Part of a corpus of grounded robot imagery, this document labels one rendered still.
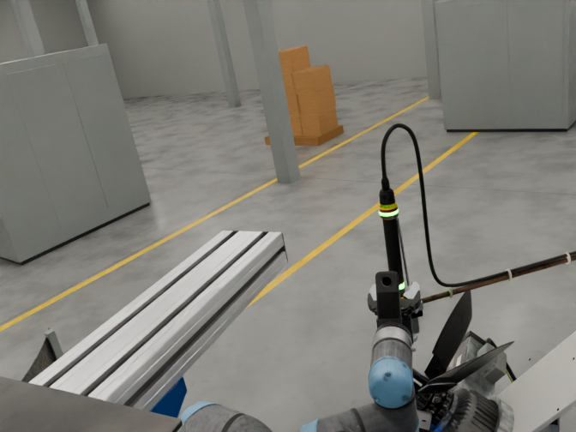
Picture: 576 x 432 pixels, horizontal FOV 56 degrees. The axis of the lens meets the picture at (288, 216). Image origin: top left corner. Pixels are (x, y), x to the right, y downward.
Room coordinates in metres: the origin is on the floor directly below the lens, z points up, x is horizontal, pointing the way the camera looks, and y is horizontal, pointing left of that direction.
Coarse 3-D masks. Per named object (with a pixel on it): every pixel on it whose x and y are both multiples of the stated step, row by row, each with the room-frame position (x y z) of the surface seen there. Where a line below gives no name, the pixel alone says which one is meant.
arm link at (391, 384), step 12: (384, 348) 0.83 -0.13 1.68; (396, 348) 0.83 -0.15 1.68; (408, 348) 0.84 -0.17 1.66; (372, 360) 0.83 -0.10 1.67; (384, 360) 0.80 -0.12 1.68; (396, 360) 0.79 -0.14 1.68; (408, 360) 0.81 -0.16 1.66; (372, 372) 0.79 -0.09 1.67; (384, 372) 0.77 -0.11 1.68; (396, 372) 0.76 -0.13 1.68; (408, 372) 0.78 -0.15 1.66; (372, 384) 0.77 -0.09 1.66; (384, 384) 0.76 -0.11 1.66; (396, 384) 0.75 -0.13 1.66; (408, 384) 0.75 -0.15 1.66; (372, 396) 0.77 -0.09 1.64; (384, 396) 0.76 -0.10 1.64; (396, 396) 0.75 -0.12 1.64; (408, 396) 0.75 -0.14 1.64
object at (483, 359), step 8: (504, 344) 1.10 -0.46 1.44; (488, 352) 1.07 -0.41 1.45; (496, 352) 1.12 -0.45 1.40; (472, 360) 1.05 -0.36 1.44; (480, 360) 1.12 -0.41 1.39; (488, 360) 1.14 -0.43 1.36; (456, 368) 1.07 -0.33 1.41; (464, 368) 1.12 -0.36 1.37; (472, 368) 1.15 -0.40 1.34; (480, 368) 1.17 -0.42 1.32; (440, 376) 1.09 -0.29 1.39; (448, 376) 1.03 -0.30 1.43; (456, 376) 1.17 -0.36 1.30; (464, 376) 1.18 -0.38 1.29
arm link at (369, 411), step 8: (360, 408) 0.81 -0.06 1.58; (368, 408) 0.80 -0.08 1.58; (376, 408) 0.80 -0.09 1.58; (384, 408) 0.78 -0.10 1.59; (392, 408) 0.77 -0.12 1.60; (400, 408) 0.77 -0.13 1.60; (408, 408) 0.78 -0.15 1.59; (416, 408) 0.79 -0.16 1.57; (360, 416) 0.79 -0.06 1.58; (368, 416) 0.78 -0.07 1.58; (376, 416) 0.78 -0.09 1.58; (384, 416) 0.78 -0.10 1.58; (392, 416) 0.77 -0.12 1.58; (400, 416) 0.77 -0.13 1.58; (408, 416) 0.77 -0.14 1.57; (416, 416) 0.79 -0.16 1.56; (368, 424) 0.77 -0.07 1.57; (376, 424) 0.77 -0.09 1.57; (384, 424) 0.77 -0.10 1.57; (392, 424) 0.77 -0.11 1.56; (400, 424) 0.77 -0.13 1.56; (408, 424) 0.77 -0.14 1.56; (416, 424) 0.78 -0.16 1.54
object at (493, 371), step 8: (488, 344) 1.47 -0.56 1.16; (480, 352) 1.46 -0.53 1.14; (504, 352) 1.45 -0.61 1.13; (496, 360) 1.40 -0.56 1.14; (504, 360) 1.42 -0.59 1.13; (488, 368) 1.39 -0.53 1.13; (496, 368) 1.37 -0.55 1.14; (504, 368) 1.38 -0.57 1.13; (488, 376) 1.38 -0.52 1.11; (496, 376) 1.37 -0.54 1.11
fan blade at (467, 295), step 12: (468, 300) 1.44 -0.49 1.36; (456, 312) 1.38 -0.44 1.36; (468, 312) 1.46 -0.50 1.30; (456, 324) 1.40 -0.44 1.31; (468, 324) 1.47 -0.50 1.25; (444, 336) 1.35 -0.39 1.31; (456, 336) 1.40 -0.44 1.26; (444, 348) 1.36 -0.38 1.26; (456, 348) 1.40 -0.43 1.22; (444, 360) 1.35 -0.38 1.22
